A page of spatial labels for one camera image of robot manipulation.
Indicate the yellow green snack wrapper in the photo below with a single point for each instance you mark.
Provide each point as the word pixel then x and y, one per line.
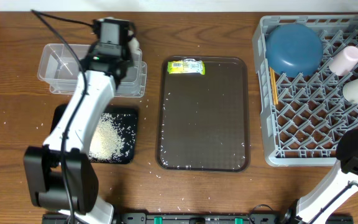
pixel 188 65

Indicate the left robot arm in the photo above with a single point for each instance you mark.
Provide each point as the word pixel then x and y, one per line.
pixel 59 173

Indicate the black plastic tray bin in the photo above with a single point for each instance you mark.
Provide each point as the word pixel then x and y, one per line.
pixel 126 124

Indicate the grey dishwasher rack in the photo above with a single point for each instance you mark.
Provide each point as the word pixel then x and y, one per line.
pixel 304 127

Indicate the white paper napkin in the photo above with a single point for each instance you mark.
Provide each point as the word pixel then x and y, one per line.
pixel 133 43

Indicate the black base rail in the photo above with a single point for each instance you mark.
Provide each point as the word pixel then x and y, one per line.
pixel 141 218

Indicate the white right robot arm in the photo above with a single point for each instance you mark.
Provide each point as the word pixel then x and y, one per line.
pixel 336 187

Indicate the pink cup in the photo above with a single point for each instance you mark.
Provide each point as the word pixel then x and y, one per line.
pixel 344 61

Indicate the dark blue plate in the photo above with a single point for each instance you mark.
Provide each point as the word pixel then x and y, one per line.
pixel 292 49

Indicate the clear plastic bin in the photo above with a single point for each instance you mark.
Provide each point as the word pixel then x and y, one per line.
pixel 58 68

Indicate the dark brown serving tray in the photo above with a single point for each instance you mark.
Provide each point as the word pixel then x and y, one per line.
pixel 204 120

